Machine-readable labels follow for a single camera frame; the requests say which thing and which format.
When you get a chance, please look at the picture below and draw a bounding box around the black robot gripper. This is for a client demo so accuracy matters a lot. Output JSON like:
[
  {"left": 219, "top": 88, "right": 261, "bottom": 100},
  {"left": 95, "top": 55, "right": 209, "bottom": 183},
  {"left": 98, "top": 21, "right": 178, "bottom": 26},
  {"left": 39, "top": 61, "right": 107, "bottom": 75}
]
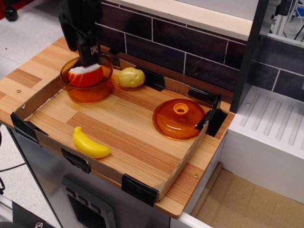
[{"left": 58, "top": 0, "right": 103, "bottom": 67}]

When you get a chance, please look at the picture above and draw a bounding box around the salmon sushi toy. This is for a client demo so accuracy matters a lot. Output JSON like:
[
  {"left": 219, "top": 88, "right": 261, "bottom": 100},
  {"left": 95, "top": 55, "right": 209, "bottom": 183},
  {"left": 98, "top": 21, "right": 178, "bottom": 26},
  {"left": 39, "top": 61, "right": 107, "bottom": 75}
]
[{"left": 68, "top": 64, "right": 104, "bottom": 88}]

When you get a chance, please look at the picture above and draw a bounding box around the orange transparent plastic pot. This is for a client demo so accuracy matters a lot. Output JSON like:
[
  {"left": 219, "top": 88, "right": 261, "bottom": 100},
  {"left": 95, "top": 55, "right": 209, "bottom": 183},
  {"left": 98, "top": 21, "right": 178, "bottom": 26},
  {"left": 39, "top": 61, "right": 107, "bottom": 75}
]
[{"left": 60, "top": 54, "right": 113, "bottom": 104}]

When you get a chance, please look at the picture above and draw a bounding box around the orange transparent pot lid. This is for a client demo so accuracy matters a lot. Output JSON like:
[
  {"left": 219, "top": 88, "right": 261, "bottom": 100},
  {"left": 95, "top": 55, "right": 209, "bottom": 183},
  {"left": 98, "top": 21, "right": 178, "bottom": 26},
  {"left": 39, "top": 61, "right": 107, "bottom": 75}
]
[{"left": 152, "top": 99, "right": 207, "bottom": 141}]

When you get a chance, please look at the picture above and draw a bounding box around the cardboard fence with black tape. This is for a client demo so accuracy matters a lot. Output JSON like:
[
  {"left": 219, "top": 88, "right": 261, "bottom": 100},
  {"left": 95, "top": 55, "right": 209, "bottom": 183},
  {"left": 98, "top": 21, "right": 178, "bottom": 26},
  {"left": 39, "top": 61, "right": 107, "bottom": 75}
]
[{"left": 8, "top": 47, "right": 234, "bottom": 215}]

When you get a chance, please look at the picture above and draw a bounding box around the yellow toy potato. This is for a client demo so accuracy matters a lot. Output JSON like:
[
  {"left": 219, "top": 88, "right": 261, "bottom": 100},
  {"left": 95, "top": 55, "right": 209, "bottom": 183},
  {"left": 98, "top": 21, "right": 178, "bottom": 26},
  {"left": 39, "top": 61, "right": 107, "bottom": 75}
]
[{"left": 118, "top": 67, "right": 145, "bottom": 88}]

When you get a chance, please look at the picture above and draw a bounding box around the yellow toy banana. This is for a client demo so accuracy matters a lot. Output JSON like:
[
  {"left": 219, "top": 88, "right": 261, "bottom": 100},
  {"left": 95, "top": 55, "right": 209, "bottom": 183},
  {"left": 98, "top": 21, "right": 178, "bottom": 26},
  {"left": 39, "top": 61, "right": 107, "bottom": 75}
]
[{"left": 73, "top": 126, "right": 111, "bottom": 159}]

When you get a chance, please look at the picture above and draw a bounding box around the grey toy oven front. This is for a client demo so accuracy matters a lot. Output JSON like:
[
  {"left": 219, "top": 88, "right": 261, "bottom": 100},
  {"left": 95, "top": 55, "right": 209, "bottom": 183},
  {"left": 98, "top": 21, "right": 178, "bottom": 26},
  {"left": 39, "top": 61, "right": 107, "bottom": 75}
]
[{"left": 60, "top": 176, "right": 116, "bottom": 228}]

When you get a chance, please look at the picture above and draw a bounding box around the white toy sink drainboard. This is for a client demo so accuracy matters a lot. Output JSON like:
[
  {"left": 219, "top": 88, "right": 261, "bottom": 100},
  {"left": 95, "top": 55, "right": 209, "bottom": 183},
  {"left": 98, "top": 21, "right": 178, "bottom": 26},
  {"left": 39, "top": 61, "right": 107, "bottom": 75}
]
[{"left": 220, "top": 86, "right": 304, "bottom": 203}]

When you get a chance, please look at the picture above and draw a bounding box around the dark grey right post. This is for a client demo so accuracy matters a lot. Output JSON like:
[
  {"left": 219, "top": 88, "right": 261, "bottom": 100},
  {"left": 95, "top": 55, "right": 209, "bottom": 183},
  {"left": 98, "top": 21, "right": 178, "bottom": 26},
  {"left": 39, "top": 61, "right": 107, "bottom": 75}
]
[{"left": 230, "top": 0, "right": 269, "bottom": 113}]

